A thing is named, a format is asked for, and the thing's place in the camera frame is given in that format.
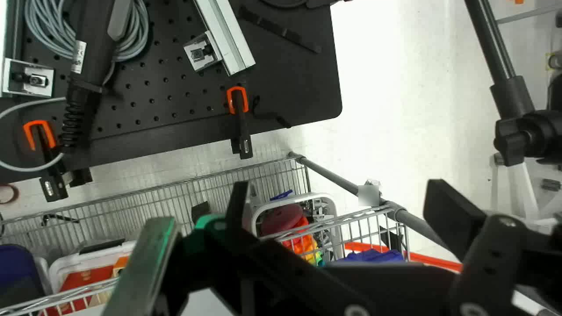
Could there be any grey coiled cable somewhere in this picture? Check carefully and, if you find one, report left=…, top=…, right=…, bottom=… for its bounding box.
left=23, top=0, right=151, bottom=66

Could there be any orange black clamp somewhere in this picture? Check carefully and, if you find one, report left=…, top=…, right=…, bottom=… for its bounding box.
left=227, top=85, right=253, bottom=160
left=23, top=120, right=68, bottom=203

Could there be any wire metal cart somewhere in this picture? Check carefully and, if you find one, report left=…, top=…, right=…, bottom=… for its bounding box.
left=2, top=159, right=460, bottom=316

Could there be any silver aluminium extrusion rail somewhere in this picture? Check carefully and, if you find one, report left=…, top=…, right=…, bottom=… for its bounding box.
left=183, top=0, right=256, bottom=76

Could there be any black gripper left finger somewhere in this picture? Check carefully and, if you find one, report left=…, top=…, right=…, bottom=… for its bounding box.
left=102, top=217, right=242, bottom=316

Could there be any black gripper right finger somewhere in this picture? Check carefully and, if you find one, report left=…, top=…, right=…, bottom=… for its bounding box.
left=423, top=180, right=562, bottom=316

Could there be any black perforated breadboard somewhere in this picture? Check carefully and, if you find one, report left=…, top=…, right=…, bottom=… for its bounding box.
left=0, top=0, right=344, bottom=185

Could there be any orange black clamp left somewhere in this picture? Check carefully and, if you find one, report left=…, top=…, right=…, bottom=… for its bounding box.
left=23, top=120, right=68, bottom=203

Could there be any black tripod stand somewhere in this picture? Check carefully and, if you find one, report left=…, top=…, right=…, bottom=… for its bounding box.
left=464, top=0, right=562, bottom=167

